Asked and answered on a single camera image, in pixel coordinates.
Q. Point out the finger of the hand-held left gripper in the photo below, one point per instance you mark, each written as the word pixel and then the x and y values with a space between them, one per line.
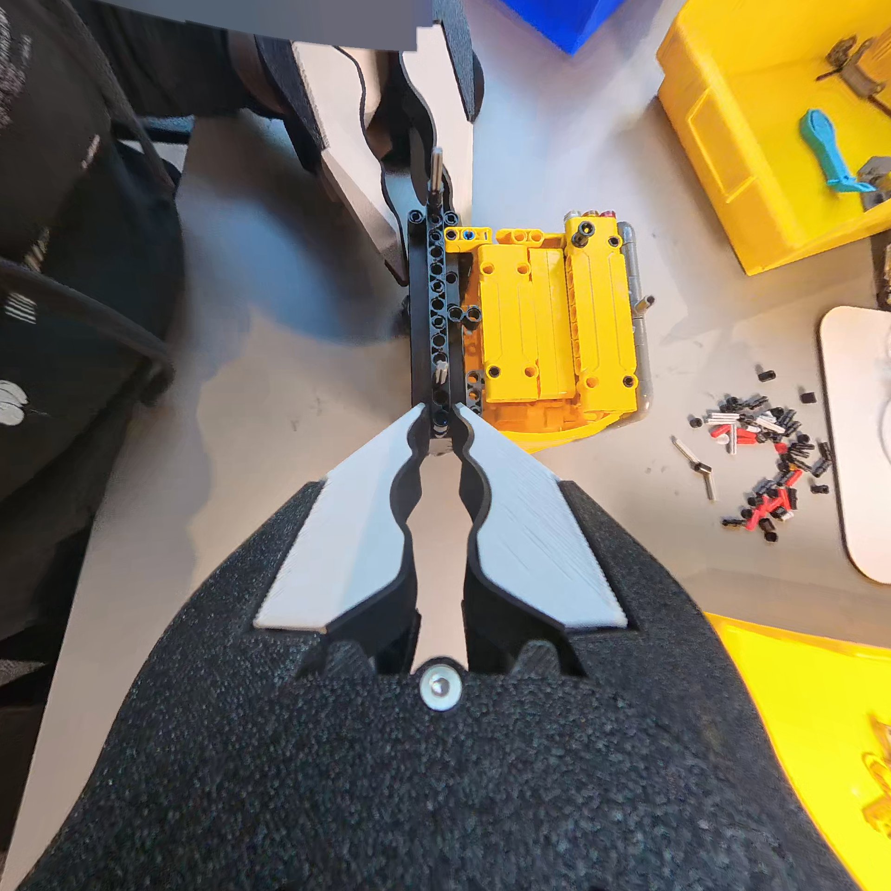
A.
pixel 348 125
pixel 446 112

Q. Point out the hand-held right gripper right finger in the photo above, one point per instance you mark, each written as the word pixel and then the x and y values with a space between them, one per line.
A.
pixel 543 543

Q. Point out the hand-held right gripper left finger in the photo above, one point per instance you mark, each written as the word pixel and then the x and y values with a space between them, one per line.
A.
pixel 341 550

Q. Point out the long black perforated beam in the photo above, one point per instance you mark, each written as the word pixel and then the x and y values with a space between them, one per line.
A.
pixel 425 320

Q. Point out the black yellow toy brick vehicle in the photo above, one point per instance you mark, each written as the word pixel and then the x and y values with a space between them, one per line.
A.
pixel 557 320

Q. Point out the person's left forearm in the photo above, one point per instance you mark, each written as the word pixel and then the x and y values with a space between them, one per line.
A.
pixel 181 77

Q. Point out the grey desk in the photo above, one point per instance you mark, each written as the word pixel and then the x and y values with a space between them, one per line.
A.
pixel 251 348

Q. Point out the blue plastic bin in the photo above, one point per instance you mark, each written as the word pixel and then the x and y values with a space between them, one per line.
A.
pixel 571 17

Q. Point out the grey axle pin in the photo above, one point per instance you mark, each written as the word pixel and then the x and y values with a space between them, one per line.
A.
pixel 694 467

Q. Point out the pile of small brick parts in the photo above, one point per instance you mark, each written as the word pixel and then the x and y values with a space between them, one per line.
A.
pixel 766 501

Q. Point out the yellow plastic bin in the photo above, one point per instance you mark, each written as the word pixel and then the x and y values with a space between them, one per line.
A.
pixel 738 139

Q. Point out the yellow plastic box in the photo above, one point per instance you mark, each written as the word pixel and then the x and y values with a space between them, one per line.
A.
pixel 808 724

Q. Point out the white document stand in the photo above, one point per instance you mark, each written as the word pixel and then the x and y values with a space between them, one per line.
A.
pixel 856 460

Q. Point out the blue brick separator tool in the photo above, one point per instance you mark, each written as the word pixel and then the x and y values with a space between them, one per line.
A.
pixel 824 146

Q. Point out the dark brick part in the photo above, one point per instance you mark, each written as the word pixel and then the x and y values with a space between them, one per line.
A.
pixel 856 63

